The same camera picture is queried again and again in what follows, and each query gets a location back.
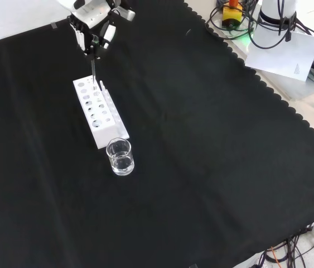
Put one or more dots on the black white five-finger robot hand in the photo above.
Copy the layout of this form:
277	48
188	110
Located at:
89	16

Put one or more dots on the clear cloth clip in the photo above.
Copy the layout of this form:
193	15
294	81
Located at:
53	25

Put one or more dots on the white test tube rack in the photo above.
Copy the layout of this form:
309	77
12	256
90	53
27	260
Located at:
103	134

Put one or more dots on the black bench cloth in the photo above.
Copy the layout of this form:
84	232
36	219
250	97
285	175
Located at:
201	139

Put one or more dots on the yellow stop button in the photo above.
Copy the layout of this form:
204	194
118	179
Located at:
232	15

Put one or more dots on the small clear glass beaker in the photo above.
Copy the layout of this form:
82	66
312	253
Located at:
120	164

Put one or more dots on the white paper sheet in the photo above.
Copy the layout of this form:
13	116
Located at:
282	56

